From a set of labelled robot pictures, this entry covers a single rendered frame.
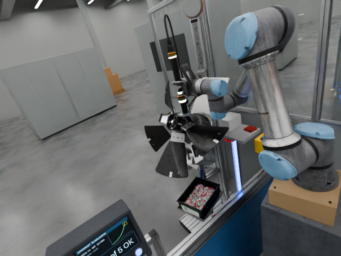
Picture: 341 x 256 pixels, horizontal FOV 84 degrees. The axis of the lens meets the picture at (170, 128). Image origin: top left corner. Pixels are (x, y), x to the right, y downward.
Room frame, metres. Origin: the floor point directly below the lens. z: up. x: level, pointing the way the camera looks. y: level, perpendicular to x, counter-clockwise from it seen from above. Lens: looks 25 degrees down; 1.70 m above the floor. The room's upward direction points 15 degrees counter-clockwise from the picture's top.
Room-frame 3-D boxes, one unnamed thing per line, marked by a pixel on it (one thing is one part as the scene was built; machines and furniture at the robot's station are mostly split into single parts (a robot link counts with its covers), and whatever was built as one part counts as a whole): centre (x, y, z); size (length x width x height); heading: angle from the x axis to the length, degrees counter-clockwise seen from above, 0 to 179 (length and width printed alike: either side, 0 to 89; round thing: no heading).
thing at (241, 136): (1.45, -0.54, 0.85); 0.36 x 0.24 x 0.03; 29
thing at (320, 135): (0.54, -0.48, 1.25); 0.13 x 0.12 x 0.14; 107
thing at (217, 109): (0.85, -0.26, 1.35); 0.11 x 0.08 x 0.11; 107
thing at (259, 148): (0.91, -0.55, 1.02); 0.16 x 0.10 x 0.11; 119
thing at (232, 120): (1.53, -0.53, 0.92); 0.17 x 0.16 x 0.11; 119
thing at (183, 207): (0.83, -0.06, 0.85); 0.22 x 0.17 x 0.07; 135
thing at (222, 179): (1.36, -0.34, 0.58); 0.09 x 0.04 x 1.15; 29
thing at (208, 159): (1.05, -0.16, 0.98); 0.20 x 0.16 x 0.20; 119
